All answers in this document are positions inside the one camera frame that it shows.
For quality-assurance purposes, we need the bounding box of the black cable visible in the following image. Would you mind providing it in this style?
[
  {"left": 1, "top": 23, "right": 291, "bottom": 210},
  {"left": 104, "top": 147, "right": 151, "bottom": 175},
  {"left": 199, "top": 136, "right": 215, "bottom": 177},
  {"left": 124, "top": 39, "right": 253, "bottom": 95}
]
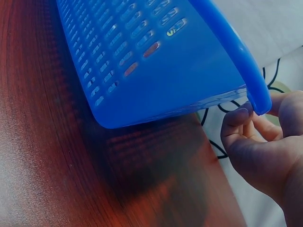
[{"left": 200, "top": 57, "right": 285, "bottom": 159}]

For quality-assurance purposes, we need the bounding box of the blue slotted plastic basket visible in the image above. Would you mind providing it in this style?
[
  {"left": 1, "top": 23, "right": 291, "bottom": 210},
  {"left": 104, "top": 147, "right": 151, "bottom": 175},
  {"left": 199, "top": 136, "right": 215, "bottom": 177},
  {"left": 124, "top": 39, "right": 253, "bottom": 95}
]
[{"left": 55, "top": 0, "right": 272, "bottom": 130}]

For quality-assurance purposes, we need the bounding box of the person's right hand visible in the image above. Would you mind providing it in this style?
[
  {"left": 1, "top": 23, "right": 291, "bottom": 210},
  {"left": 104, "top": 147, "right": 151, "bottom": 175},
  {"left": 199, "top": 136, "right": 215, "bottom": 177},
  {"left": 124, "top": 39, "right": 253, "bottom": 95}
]
[{"left": 220, "top": 90, "right": 303, "bottom": 227}]

